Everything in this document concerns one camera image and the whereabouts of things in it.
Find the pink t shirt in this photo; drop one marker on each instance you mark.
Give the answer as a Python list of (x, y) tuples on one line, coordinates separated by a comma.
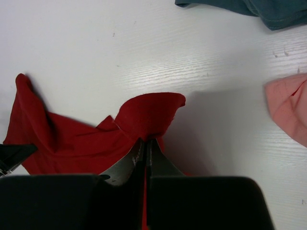
[(287, 104)]

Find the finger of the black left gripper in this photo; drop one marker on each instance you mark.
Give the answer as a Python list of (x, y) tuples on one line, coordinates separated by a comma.
[(11, 156)]

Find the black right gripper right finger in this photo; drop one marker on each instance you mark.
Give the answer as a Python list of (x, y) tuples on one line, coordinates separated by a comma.
[(179, 202)]

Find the teal blue t shirt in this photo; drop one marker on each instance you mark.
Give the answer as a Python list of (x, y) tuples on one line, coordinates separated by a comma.
[(275, 14)]

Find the red t shirt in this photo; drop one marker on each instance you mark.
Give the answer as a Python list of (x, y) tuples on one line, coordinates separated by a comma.
[(66, 146)]

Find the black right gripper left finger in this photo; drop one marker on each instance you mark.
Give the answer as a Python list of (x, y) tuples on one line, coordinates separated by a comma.
[(112, 200)]

